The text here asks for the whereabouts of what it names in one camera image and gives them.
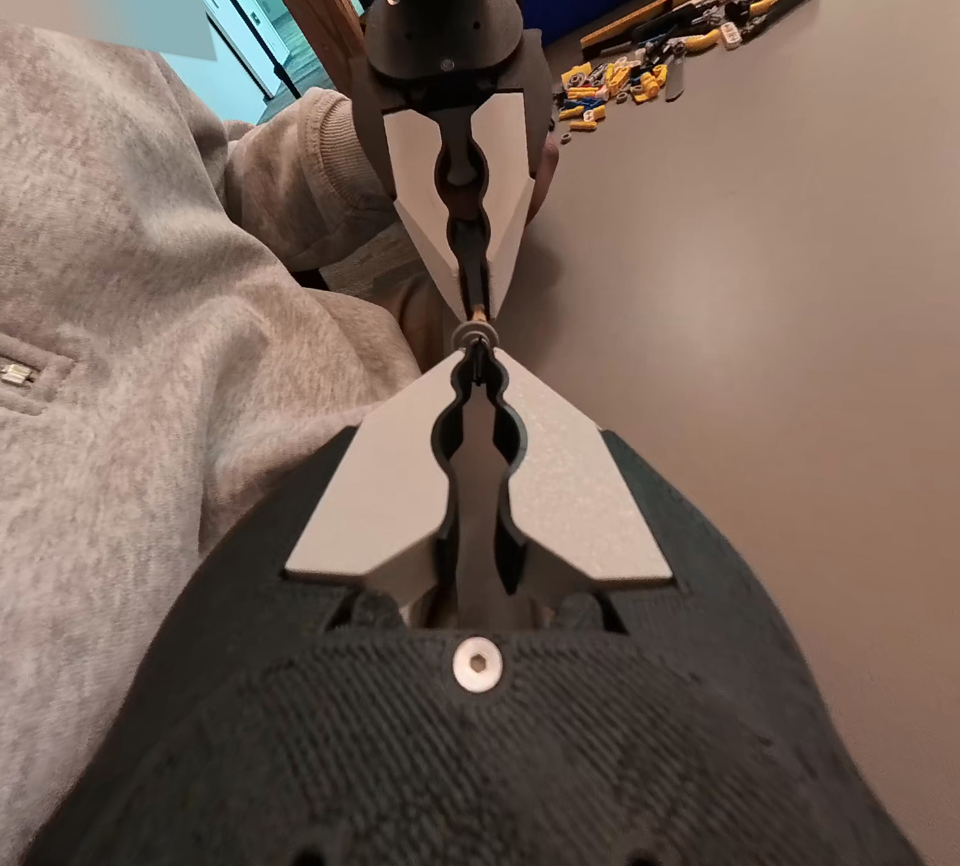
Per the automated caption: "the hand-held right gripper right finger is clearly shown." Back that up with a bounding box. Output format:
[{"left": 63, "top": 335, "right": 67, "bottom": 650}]
[{"left": 480, "top": 347, "right": 675, "bottom": 596}]

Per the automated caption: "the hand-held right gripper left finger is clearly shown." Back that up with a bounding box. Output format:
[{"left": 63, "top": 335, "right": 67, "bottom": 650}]
[{"left": 283, "top": 349, "right": 481, "bottom": 593}]

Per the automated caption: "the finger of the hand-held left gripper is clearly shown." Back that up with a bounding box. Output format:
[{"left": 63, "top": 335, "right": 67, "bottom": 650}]
[
  {"left": 381, "top": 107, "right": 474, "bottom": 320},
  {"left": 466, "top": 88, "right": 537, "bottom": 318}
]

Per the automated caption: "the grey round lego connector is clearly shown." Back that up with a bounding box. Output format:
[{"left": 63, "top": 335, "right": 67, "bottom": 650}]
[{"left": 452, "top": 321, "right": 500, "bottom": 387}]

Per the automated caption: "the person's left forearm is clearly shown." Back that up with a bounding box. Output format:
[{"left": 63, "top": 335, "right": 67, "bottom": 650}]
[{"left": 225, "top": 86, "right": 406, "bottom": 290}]

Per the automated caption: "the pile of loose lego pieces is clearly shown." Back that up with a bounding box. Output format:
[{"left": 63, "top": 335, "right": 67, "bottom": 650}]
[{"left": 551, "top": 0, "right": 830, "bottom": 143}]

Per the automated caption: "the person's left hand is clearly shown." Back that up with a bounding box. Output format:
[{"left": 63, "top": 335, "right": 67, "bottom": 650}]
[{"left": 528, "top": 127, "right": 562, "bottom": 226}]

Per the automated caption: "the grey hoodie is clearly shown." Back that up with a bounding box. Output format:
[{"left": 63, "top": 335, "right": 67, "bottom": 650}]
[{"left": 0, "top": 19, "right": 429, "bottom": 866}]

